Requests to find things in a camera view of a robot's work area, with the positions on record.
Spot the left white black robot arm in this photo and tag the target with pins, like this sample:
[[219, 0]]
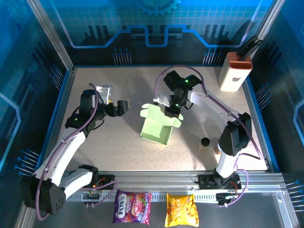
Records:
[[64, 152]]

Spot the purple candy bag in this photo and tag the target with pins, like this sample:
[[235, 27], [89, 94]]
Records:
[[131, 207]]

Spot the aluminium frame rail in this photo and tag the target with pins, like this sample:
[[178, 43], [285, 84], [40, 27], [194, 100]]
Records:
[[154, 180]]

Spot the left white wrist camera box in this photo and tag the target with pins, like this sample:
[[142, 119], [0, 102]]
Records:
[[108, 93]]

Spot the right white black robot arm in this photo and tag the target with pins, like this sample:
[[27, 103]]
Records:
[[234, 137]]

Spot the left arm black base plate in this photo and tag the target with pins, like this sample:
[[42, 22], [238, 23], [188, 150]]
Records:
[[108, 183]]

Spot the white orange knife block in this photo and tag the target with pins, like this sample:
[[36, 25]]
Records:
[[234, 76]]

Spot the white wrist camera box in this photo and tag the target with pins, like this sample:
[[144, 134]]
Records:
[[108, 93], [162, 99]]

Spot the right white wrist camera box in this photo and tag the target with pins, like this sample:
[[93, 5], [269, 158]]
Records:
[[162, 99]]

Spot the aluminium frame post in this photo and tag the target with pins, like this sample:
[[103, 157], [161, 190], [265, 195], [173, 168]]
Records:
[[51, 35], [270, 19]]

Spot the small black-lid jar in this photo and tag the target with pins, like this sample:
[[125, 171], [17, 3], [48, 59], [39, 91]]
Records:
[[205, 141]]

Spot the green paper box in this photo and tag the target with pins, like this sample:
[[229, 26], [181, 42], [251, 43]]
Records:
[[152, 128]]

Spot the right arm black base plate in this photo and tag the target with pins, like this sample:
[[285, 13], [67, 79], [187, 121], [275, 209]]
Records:
[[206, 183]]

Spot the yellow snack bag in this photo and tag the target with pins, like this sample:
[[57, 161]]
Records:
[[181, 210]]

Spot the slotted aluminium strip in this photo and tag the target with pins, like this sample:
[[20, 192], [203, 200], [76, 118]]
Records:
[[158, 197]]

